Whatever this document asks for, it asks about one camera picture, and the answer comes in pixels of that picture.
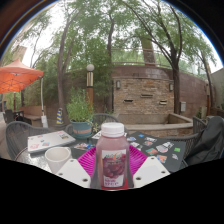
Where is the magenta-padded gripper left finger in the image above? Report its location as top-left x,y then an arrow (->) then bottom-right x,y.
55,146 -> 101,190

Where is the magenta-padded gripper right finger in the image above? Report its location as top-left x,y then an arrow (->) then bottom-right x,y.
128,144 -> 172,189

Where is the pink drink bottle white cap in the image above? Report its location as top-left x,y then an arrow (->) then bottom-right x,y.
95,121 -> 131,190

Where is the white cup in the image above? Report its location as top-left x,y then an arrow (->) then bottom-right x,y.
44,146 -> 73,174

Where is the grey laptop with stickers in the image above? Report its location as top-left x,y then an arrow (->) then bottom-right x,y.
27,130 -> 77,154

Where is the white sticker sheet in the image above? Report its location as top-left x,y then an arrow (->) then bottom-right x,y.
91,130 -> 103,140

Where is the blue yellow striped bollard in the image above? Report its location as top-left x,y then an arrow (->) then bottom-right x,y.
55,107 -> 65,126

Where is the potted plant in blue pot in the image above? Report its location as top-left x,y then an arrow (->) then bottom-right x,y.
65,88 -> 96,140

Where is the black jacket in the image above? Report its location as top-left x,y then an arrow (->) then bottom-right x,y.
184,115 -> 224,167

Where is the group of dark chairs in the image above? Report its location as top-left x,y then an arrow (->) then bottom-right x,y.
2,109 -> 26,125

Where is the orange canopy tent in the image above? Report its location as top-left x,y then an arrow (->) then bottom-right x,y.
0,58 -> 49,128

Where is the brown lamp post white globe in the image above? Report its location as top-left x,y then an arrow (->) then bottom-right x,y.
85,63 -> 95,108

